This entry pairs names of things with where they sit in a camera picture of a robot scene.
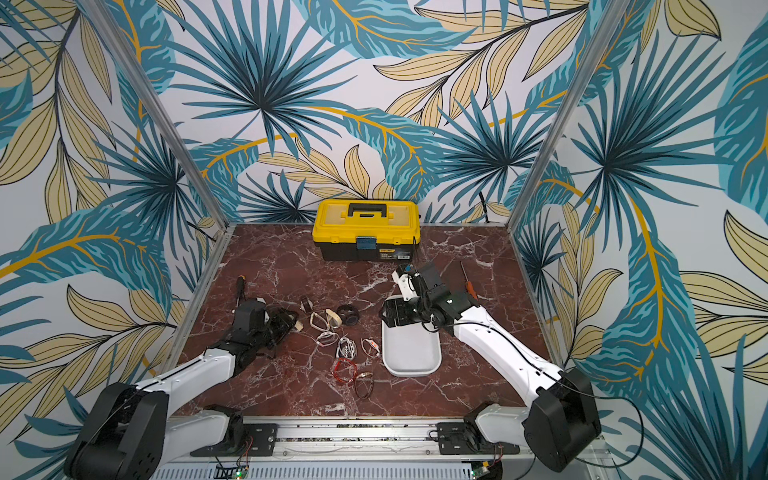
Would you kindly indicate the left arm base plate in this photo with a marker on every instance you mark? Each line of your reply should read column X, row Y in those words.
column 240, row 438

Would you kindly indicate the white pink watch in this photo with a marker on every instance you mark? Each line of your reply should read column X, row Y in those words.
column 327, row 338

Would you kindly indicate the white plastic storage tray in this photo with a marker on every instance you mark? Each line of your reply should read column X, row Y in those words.
column 410, row 351

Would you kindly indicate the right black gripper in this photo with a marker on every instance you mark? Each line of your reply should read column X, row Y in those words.
column 398, row 309

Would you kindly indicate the red transparent watch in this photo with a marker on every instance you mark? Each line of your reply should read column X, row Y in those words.
column 344, row 371

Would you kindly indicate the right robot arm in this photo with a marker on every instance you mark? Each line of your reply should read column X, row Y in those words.
column 560, row 417

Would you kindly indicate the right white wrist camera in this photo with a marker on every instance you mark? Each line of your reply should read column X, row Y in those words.
column 403, row 277

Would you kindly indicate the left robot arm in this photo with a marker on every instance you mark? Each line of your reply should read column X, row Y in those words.
column 132, row 429

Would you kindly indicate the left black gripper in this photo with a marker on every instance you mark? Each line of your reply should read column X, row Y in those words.
column 285, row 323

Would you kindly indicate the beige looped watch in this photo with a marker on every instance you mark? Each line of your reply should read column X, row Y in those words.
column 324, row 322

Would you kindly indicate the aluminium front rail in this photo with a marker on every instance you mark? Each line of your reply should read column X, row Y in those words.
column 389, row 448

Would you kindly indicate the yellow black toolbox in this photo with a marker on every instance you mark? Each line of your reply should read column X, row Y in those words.
column 367, row 230

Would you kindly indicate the dark brown strap watch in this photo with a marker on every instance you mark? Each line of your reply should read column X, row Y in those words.
column 307, row 305

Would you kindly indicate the orange handle screwdriver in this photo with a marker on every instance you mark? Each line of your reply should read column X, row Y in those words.
column 469, row 287

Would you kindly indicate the black round watch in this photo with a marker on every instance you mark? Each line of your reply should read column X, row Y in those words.
column 348, row 314

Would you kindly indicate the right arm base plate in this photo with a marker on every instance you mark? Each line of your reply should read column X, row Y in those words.
column 465, row 438

